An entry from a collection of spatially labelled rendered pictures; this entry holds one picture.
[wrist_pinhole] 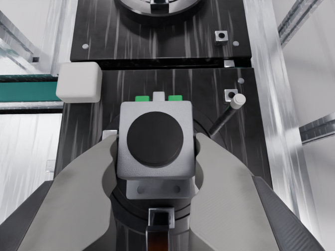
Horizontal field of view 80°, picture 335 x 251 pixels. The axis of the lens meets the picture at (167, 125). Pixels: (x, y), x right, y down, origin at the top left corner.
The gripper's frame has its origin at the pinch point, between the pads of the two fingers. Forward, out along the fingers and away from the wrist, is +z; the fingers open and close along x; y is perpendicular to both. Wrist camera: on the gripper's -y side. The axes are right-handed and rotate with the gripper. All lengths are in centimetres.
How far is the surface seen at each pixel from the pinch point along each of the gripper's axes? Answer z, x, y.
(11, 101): 15.3, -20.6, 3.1
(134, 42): 18.4, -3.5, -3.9
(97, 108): 11.8, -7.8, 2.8
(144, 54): 17.0, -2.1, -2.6
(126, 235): 2.2, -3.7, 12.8
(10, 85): 16.6, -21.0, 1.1
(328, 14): 37, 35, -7
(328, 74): 26.9, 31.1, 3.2
